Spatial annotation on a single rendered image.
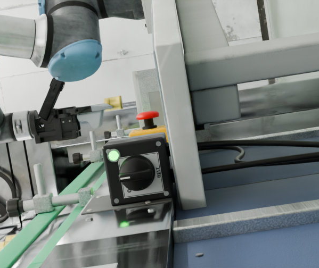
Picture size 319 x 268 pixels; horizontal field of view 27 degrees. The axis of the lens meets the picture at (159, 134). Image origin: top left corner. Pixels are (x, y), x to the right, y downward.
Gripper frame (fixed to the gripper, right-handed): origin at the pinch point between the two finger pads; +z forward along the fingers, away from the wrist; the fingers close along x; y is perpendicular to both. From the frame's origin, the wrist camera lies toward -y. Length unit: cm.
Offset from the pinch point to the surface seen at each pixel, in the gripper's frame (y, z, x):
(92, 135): 6.4, -3.5, 12.3
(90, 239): 12, 7, 103
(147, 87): -2.9, 11.0, 9.0
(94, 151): 10.4, -3.5, 13.0
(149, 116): 2, 13, 57
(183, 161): 7, 18, 88
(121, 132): 11, -3, -51
